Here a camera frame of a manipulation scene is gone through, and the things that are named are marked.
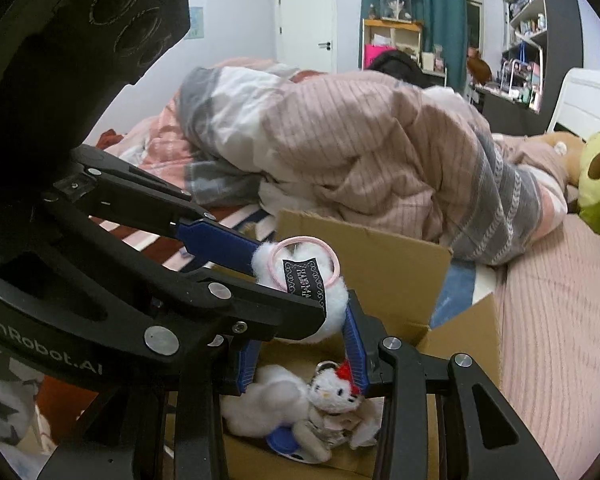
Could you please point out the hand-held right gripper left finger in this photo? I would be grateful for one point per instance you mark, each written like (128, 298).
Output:
(246, 367)

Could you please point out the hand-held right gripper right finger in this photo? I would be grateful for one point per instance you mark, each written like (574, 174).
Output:
(356, 355)

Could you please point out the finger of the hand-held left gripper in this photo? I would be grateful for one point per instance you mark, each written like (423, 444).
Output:
(260, 310)
(215, 242)

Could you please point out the white fluffy plush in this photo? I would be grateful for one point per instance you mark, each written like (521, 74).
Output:
(260, 402)

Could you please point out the blue oval item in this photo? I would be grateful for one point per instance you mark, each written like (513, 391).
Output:
(281, 442)

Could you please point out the cardboard box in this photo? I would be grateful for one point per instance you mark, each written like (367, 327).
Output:
(390, 270)

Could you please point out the striped blanket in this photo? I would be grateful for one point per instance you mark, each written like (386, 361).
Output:
(240, 217)

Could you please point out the dark red cloth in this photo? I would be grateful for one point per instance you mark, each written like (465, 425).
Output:
(111, 139)

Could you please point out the blue cloth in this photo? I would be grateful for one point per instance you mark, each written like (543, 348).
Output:
(457, 290)

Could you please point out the pink grey duvet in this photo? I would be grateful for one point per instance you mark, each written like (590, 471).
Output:
(355, 150)

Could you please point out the pink bed sheet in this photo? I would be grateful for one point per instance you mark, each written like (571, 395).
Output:
(555, 335)

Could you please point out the white door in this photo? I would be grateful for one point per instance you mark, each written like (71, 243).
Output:
(305, 25)

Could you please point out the grey star print pants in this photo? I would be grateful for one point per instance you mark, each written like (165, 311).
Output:
(5, 400)

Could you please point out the pink bag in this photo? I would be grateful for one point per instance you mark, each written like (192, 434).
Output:
(375, 55)

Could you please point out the black cloth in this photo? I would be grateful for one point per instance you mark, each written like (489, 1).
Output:
(400, 67)

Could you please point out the wooden cabinet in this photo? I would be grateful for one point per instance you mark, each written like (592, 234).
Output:
(405, 32)

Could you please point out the brown bear plush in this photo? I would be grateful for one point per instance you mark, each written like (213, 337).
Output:
(555, 152)

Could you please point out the dark desk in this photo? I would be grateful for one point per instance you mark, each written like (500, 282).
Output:
(505, 107)

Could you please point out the glass display case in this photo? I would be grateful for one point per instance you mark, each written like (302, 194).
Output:
(395, 0)

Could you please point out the brown round object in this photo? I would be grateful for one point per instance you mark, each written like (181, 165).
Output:
(478, 70)

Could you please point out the teal curtain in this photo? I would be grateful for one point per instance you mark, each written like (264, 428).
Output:
(440, 10)

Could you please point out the white headboard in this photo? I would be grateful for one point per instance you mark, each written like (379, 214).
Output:
(585, 100)

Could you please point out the shelf unit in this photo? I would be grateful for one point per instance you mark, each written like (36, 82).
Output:
(527, 10)

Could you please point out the light blue wall poster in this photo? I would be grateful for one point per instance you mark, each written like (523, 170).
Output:
(196, 22)

